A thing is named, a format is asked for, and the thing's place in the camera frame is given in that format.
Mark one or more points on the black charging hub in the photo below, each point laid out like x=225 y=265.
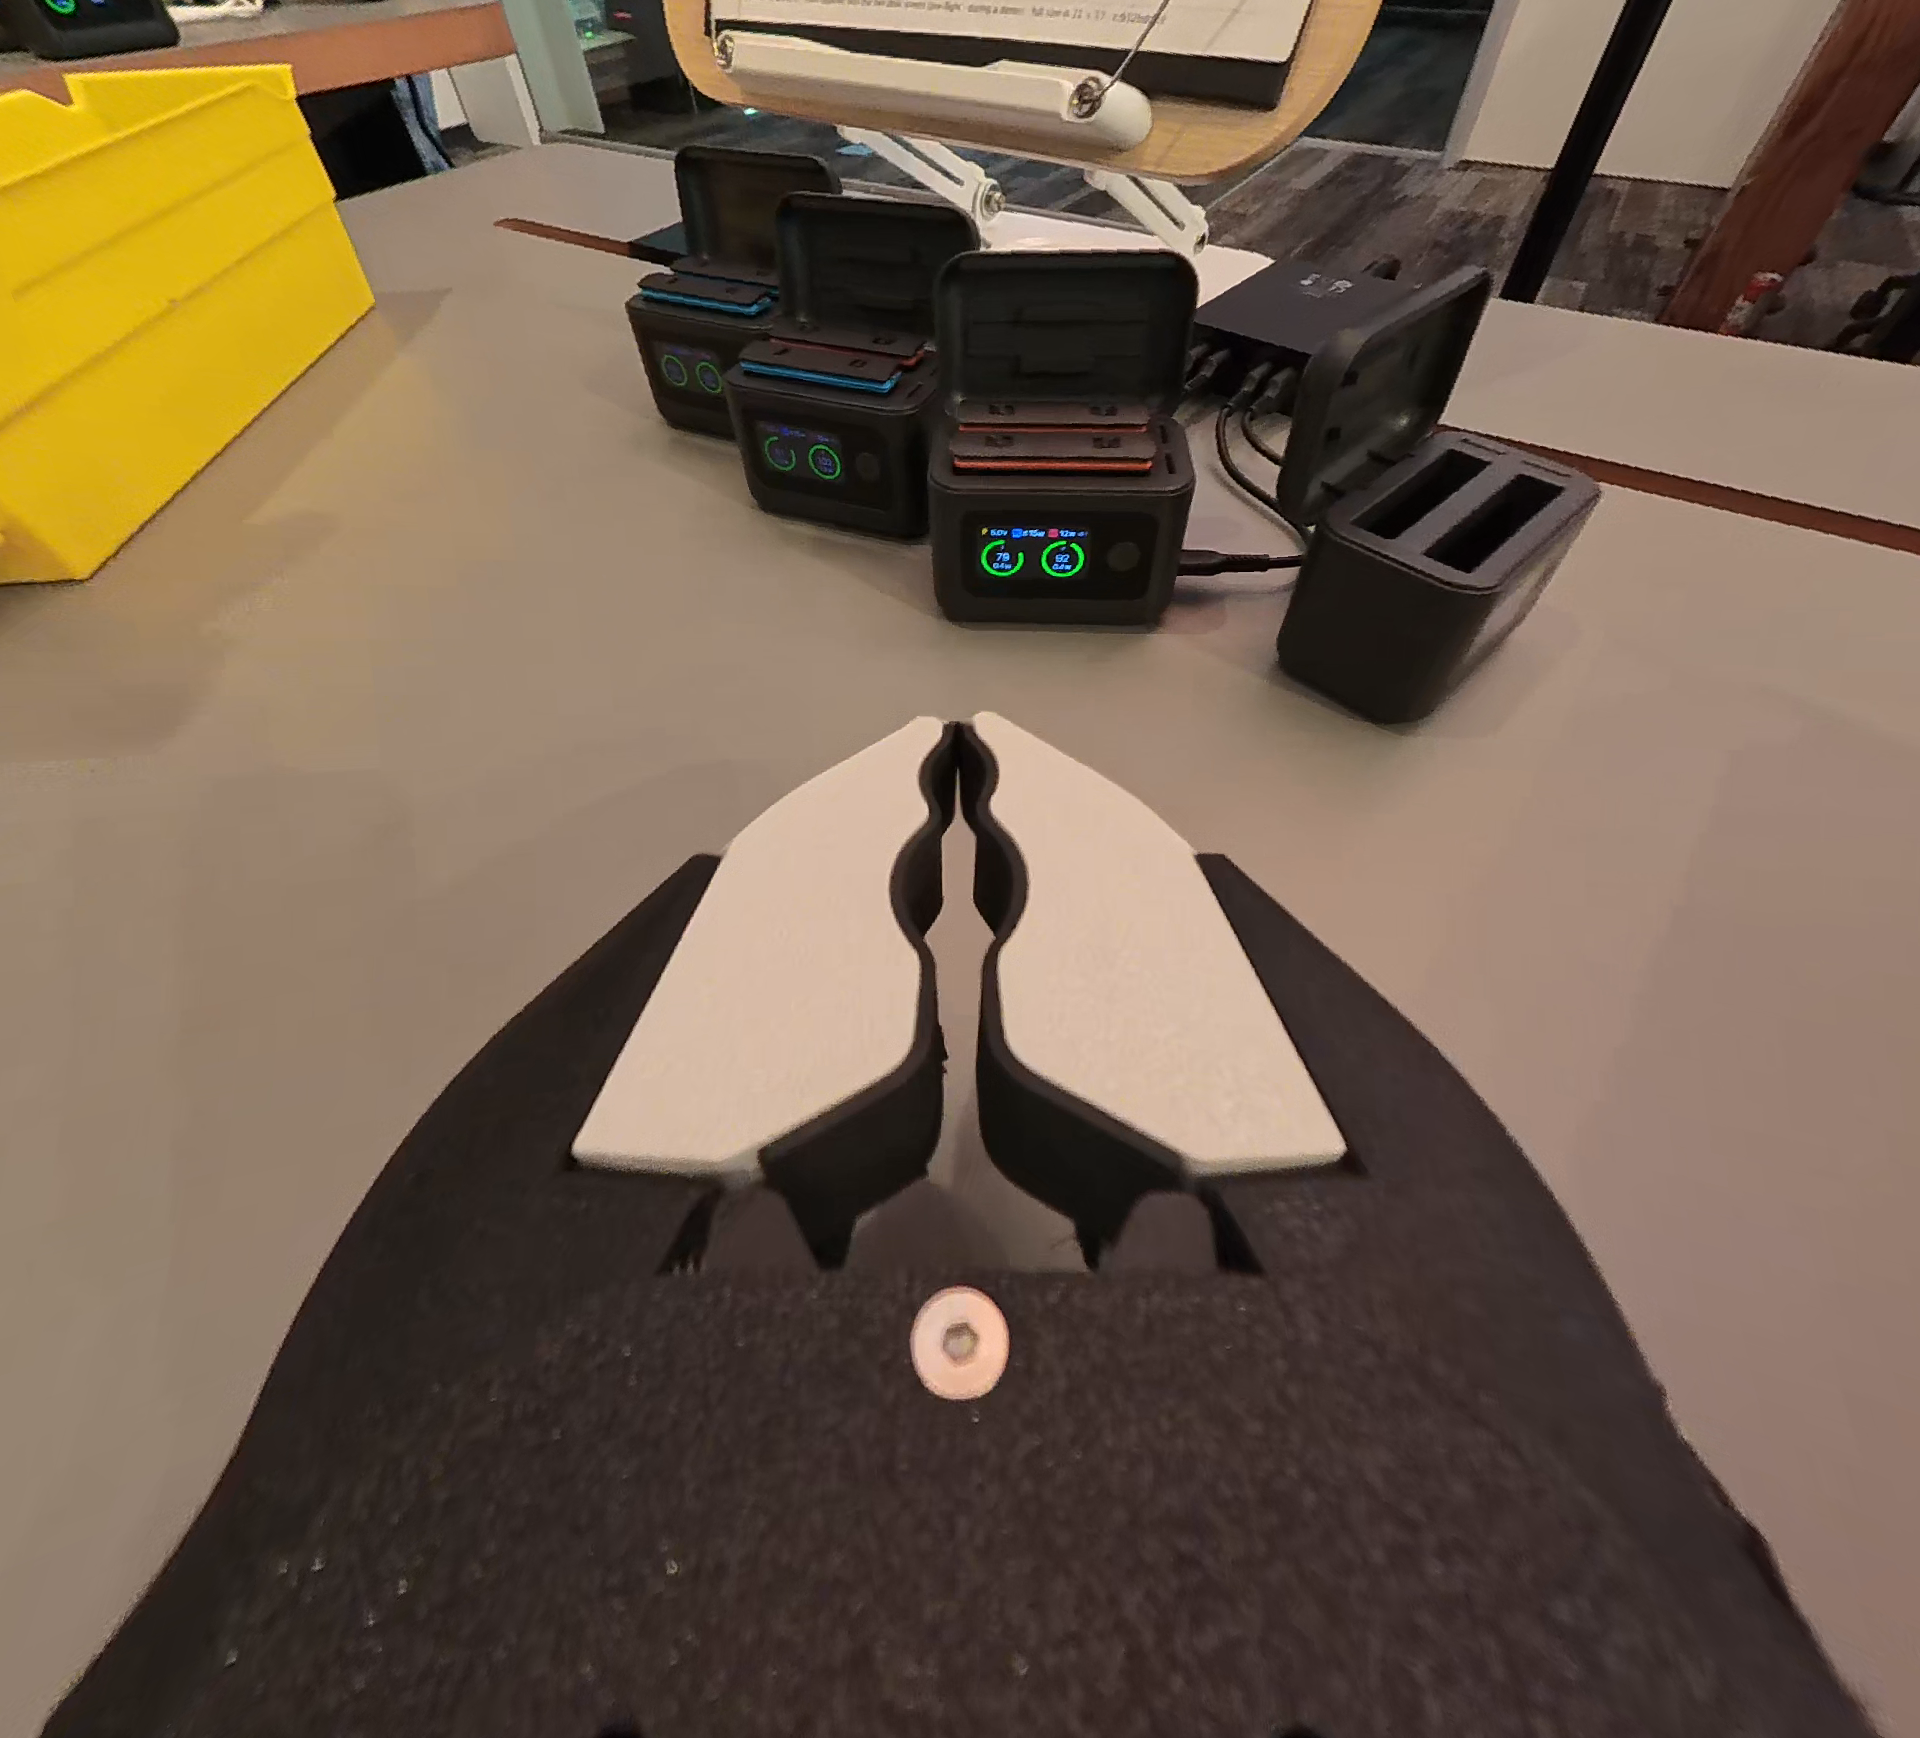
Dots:
x=1291 y=305

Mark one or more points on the white clip bar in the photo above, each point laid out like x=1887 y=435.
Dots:
x=902 y=82

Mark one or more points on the white base mat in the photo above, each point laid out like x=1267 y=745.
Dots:
x=1227 y=269

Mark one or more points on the black metal leg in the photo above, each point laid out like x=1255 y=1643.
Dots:
x=1621 y=59

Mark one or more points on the black battery blue stripe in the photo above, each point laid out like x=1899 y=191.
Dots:
x=827 y=379
x=696 y=291

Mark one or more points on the brown wooden post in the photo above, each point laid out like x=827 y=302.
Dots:
x=1801 y=118

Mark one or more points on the yellow plastic bin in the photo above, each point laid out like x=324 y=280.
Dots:
x=152 y=298

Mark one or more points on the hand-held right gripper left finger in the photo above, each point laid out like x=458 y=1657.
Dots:
x=751 y=1004

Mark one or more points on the wooden work table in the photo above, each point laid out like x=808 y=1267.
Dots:
x=360 y=37

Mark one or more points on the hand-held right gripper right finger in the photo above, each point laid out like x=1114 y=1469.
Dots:
x=1171 y=1004

